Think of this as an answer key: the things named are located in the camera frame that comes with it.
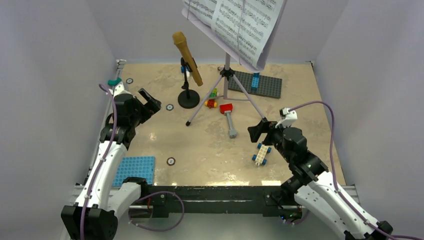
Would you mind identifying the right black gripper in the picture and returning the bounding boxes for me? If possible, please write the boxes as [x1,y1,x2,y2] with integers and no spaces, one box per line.
[246,118,293,163]

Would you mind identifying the black microphone stand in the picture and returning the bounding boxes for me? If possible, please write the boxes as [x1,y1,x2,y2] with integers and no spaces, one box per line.
[177,57,200,109]

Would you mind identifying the gold microphone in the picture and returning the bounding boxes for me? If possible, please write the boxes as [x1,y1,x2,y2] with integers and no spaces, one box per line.
[172,31,203,87]

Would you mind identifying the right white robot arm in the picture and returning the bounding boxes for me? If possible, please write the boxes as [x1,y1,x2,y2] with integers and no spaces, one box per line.
[247,119,394,240]

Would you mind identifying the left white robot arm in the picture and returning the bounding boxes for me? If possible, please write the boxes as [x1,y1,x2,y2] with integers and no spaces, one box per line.
[61,88,161,240]

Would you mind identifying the poker chip near centre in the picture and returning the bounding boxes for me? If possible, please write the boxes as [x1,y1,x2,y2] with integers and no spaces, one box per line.
[166,104,174,111]

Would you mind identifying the white brick car blue wheels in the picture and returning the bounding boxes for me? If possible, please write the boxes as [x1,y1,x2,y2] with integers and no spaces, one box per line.
[252,143,272,166]

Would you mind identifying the red and grey brick hammer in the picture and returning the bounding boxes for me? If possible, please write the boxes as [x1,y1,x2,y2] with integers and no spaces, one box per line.
[219,103,237,139]

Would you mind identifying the teal clamp hook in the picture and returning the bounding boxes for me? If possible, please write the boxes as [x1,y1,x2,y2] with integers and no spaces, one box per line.
[107,77,122,87]

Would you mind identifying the blue and white bricks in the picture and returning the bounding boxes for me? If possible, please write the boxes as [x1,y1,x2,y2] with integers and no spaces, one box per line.
[180,66,191,79]

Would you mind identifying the dark grey building baseplate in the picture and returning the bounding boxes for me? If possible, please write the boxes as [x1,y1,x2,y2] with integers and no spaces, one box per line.
[234,71,283,99]

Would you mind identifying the red brick yellow wheels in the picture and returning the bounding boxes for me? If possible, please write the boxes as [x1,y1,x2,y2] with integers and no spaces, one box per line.
[204,99,218,108]

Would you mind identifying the blue brick stack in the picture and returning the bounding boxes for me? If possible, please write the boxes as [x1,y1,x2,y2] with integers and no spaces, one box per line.
[250,72,260,91]

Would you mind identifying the green brick toy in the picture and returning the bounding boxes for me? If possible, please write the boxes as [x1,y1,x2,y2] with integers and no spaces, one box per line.
[209,88,219,99]

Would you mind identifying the poker chip near front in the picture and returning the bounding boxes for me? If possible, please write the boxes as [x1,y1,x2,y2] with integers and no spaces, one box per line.
[166,157,176,166]

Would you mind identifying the light blue building baseplate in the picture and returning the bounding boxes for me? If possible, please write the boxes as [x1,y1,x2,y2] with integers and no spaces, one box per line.
[112,156,156,188]

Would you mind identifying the white sheet music pages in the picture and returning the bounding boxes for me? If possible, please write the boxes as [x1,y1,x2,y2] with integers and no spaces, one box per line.
[182,0,287,73]

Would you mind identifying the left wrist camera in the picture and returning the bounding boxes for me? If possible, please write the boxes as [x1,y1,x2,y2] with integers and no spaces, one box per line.
[113,81,128,98]

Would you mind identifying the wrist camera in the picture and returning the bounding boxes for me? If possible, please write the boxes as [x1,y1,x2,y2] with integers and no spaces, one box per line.
[275,107,298,129]
[113,81,128,98]

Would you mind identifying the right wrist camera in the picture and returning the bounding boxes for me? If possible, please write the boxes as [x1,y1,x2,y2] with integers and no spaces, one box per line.
[275,107,298,129]

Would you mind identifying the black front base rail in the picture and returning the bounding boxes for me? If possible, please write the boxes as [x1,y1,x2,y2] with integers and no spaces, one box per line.
[141,185,301,218]

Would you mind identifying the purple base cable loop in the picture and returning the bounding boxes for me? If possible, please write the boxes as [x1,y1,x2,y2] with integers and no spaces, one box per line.
[127,191,185,233]

